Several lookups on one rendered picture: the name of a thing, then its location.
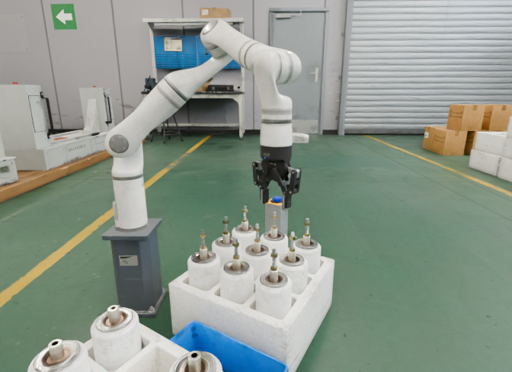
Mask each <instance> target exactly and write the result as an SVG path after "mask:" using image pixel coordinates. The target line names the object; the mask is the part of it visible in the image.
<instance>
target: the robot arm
mask: <svg viewBox="0 0 512 372"><path fill-rule="evenodd" d="M200 39H201V41H202V43H203V45H204V46H205V47H206V49H207V50H208V51H209V52H210V54H211V55H212V57H211V58H210V59H209V60H208V61H206V62H205V63H204V64H202V65H200V66H198V67H195V68H192V69H184V70H179V71H176V72H172V73H169V74H168V75H166V76H165V77H164V78H163V79H162V80H161V81H160V82H159V83H158V84H157V85H156V86H155V87H154V88H153V89H152V90H151V91H150V93H149V94H148V95H147V96H146V97H145V98H144V100H143V101H142V102H141V103H140V105H139V106H138V107H137V109H135V111H134V112H132V113H131V115H130V116H128V117H127V118H126V119H125V120H123V121H122V122H121V123H119V124H118V125H117V126H115V128H113V129H112V130H110V131H109V132H108V133H107V135H106V137H105V141H104V145H105V149H106V150H107V152H108V153H109V154H110V155H112V156H113V157H114V163H113V168H112V171H111V173H112V179H113V186H114V197H115V201H114V202H113V209H114V220H115V226H116V230H119V231H121V232H125V233H131V232H136V231H140V230H142V229H145V228H146V227H147V226H148V218H147V210H146V196H145V187H144V179H143V152H142V141H143V140H144V139H145V137H146V136H147V135H148V134H149V133H150V132H151V131H152V130H153V129H154V128H156V127H157V126H158V125H159V124H160V123H162V122H164V121H165V120H167V119H168V118H169V117H170V116H171V115H172V114H174V113H175V112H176V111H177V110H179V109H180V108H181V107H182V106H183V105H184V104H185V103H186V102H187V101H188V100H189V99H190V98H191V96H192V95H193V94H194V93H195V92H196V91H197V90H198V89H199V88H201V87H202V86H203V85H204V84H205V83H206V82H207V81H208V80H209V79H211V78H212V77H213V76H214V75H215V74H216V73H217V72H219V71H220V70H221V69H222V68H224V67H225V66H226V65H227V64H229V63H230V62H231V61H232V60H235V61H236V62H237V63H238V64H239V65H240V66H242V67H243V68H245V69H247V70H248V71H250V72H253V73H254V77H255V81H256V84H257V87H258V93H259V96H260V99H261V133H260V157H261V158H262V161H256V162H252V168H253V179H254V184H255V185H257V186H259V188H260V199H261V203H262V204H265V203H268V201H269V188H267V187H268V186H269V184H270V181H272V180H274V181H276V182H277V183H278V186H279V187H280V188H281V191H282V192H283V195H282V210H288V209H289V208H290V207H291V196H292V194H296V193H298V192H299V186H300V179H301V174H302V170H301V168H298V169H295V168H291V164H290V160H291V158H292V143H308V142H309V136H308V135H307V134H304V133H293V130H292V123H291V122H292V100H291V99H290V98H289V97H287V96H285V95H281V94H279V92H278V90H277V87H276V84H278V85H288V84H291V83H293V82H295V81H296V80H297V79H298V78H299V76H300V73H301V69H302V67H301V62H300V60H299V57H298V56H297V55H296V54H295V53H293V52H291V51H289V50H283V49H279V48H275V47H271V46H267V45H265V44H263V43H260V42H258V41H256V40H252V39H251V38H249V37H246V36H245V35H244V34H241V33H240V32H238V31H237V30H236V29H234V28H233V27H231V26H230V25H229V24H227V23H226V22H225V21H224V20H223V19H219V18H218V19H214V20H212V21H211V22H209V23H208V24H207V25H206V26H205V27H204V28H203V29H202V31H201V34H200ZM263 171H264V172H263ZM289 173H290V175H289ZM258 176H259V180H258ZM284 179H285V182H283V180H284ZM285 185H286V186H285Z"/></svg>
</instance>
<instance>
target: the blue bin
mask: <svg viewBox="0 0 512 372"><path fill-rule="evenodd" d="M169 341H171V342H174V343H175V344H176V345H178V346H180V347H182V348H183V349H185V350H187V351H189V352H192V351H205V352H208V353H210V354H212V355H214V356H215V357H216V358H217V359H218V360H219V362H220V364H221V365H222V371H223V372H289V368H288V366H287V364H285V363H284V362H282V361H279V360H277V359H276V358H273V357H271V356H270V355H268V354H265V353H264V352H262V351H259V350H257V349H255V348H253V347H251V346H249V345H246V344H245V343H243V342H240V341H238V340H236V339H234V338H232V337H230V336H228V335H226V334H223V333H221V332H219V331H217V330H215V329H213V328H211V327H209V326H208V325H204V324H203V323H201V322H198V321H191V322H189V323H188V324H187V325H186V326H185V327H183V329H182V330H181V331H179V332H178V333H177V334H176V335H174V336H173V337H172V338H171V339H170V340H169Z"/></svg>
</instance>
